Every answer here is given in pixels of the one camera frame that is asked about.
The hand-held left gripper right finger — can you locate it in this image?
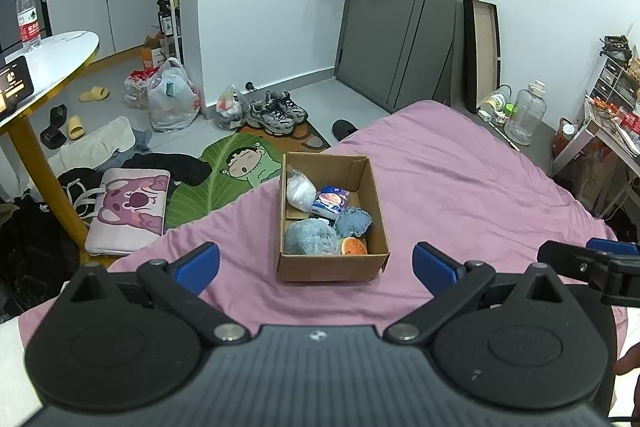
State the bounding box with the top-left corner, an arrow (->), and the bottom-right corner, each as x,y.
383,241 -> 568,344

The brown framed board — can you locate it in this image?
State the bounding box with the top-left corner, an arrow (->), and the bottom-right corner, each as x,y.
462,0 -> 502,114

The clear bag of white stuffing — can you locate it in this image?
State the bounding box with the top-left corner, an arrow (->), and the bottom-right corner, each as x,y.
286,171 -> 319,214

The red and white plastic bag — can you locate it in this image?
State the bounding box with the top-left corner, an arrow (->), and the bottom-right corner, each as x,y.
123,68 -> 162,110

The round white table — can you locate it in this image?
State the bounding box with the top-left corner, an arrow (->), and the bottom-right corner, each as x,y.
0,30 -> 101,258

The clear plastic trash bag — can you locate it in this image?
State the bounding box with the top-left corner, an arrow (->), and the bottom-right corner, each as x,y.
214,84 -> 247,130

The large white plastic bag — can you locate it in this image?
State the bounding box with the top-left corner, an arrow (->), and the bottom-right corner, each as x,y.
146,57 -> 202,134

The small drawer organizer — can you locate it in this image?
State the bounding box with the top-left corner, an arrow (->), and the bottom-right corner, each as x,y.
590,34 -> 640,115

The grey fluffy plush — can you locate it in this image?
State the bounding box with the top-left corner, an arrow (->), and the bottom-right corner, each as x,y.
285,217 -> 340,257

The purple tissue packet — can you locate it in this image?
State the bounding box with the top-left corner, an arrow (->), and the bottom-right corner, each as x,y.
312,186 -> 350,221

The grey door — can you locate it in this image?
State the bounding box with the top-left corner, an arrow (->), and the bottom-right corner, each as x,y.
334,0 -> 501,114

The white kitchen cabinet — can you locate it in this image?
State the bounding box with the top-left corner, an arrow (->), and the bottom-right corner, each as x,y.
44,0 -> 167,58

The white jar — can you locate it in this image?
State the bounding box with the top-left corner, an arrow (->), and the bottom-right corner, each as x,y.
481,86 -> 512,114

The black clothes pile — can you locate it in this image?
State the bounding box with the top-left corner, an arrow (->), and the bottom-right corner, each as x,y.
122,152 -> 213,188

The white metal rack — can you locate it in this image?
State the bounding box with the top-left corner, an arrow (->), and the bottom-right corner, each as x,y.
161,0 -> 184,68

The blue denim heart cushion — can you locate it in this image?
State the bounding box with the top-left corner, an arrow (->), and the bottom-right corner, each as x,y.
334,207 -> 374,238

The pink bed sheet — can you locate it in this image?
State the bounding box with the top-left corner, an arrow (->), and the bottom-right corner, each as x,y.
19,99 -> 630,358

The orange bottle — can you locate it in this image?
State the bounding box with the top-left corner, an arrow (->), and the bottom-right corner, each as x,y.
553,118 -> 579,158

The orange cardboard box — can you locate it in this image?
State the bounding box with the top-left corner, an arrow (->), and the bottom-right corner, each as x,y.
139,34 -> 167,70

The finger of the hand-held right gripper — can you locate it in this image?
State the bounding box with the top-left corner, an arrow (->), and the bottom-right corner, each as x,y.
537,237 -> 640,306

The green cartoon floor mat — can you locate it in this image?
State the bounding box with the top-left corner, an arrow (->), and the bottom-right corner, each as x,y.
164,123 -> 326,232

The black bag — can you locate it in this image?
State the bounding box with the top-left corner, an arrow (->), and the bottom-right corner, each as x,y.
0,194 -> 81,323

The white side shelf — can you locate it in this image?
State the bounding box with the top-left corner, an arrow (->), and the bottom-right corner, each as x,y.
550,99 -> 640,218

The brown cardboard box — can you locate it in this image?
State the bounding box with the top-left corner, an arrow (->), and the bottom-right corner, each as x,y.
277,151 -> 391,285

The large clear water jug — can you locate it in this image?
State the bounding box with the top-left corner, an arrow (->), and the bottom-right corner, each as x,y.
509,80 -> 548,146

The burger plush toy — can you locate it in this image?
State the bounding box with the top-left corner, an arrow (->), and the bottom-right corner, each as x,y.
339,237 -> 369,256

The small display screen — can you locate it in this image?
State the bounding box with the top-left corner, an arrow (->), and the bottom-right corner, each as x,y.
0,56 -> 34,114

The person's right forearm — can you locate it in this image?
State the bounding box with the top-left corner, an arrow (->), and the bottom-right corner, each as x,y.
614,341 -> 640,377

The red label water bottle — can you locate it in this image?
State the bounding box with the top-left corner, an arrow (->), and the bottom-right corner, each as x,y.
16,0 -> 43,54

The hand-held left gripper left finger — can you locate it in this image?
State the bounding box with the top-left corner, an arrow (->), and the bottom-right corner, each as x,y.
65,241 -> 252,345

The black spray bottle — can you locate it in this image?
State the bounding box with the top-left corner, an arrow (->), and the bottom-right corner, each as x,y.
157,0 -> 174,38

